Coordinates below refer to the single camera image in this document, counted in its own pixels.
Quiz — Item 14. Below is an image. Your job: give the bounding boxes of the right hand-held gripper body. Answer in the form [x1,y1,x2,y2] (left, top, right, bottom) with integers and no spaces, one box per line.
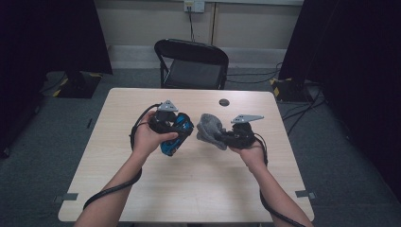
[220,113,265,149]

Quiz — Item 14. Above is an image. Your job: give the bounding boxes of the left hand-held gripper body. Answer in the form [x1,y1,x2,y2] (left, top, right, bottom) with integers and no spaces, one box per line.
[148,99,180,135]

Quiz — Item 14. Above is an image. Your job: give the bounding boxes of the blue toy car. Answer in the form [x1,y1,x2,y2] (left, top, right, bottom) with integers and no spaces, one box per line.
[160,112,195,157]

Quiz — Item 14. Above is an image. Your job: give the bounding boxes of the grey cloth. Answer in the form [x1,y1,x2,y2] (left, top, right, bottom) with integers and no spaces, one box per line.
[196,113,229,151]

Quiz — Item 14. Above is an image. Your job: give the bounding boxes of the person's right hand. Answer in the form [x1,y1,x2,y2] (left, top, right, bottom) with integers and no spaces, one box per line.
[229,140,268,173]

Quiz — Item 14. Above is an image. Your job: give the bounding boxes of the person's left hand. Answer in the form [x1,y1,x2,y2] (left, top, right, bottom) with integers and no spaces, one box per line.
[131,110,180,159]

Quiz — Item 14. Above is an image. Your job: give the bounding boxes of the black folding chair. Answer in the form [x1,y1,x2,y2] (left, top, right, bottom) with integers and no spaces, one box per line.
[153,38,230,91]

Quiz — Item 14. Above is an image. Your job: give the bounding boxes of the black stand base yellow stripes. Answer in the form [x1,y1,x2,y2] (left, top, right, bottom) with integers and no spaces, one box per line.
[269,77,313,103]
[53,70,103,99]

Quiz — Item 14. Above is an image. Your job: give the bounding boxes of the grey tape mark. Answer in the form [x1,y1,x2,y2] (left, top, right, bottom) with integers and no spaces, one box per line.
[53,192,79,203]
[295,189,317,200]

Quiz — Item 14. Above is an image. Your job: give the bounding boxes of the black curtain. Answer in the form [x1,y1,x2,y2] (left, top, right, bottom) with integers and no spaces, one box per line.
[0,0,113,159]
[277,0,401,202]

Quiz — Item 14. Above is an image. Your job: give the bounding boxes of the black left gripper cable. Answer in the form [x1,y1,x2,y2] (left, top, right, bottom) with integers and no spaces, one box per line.
[82,103,163,212]

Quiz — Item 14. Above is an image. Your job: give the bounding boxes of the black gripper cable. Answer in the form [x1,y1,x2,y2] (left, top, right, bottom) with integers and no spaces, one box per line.
[82,103,163,212]
[253,131,306,227]

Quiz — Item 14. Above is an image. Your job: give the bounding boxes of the black floor cable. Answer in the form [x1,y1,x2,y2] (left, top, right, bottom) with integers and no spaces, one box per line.
[225,61,283,85]

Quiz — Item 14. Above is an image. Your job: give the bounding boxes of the bundle of black floor cables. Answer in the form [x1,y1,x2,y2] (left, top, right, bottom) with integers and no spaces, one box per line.
[282,88,327,136]

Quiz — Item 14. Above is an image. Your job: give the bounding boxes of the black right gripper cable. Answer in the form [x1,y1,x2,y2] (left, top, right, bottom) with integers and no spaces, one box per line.
[253,131,306,227]

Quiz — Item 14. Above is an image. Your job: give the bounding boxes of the black wall socket cable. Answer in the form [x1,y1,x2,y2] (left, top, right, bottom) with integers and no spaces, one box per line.
[187,7,196,43]

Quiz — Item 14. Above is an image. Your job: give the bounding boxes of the beige wall conduit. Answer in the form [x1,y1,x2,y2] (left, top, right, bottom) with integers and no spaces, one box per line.
[210,2,219,45]

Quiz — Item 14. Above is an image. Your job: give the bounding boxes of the white wall socket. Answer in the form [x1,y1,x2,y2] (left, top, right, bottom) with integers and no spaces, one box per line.
[183,0,206,13]

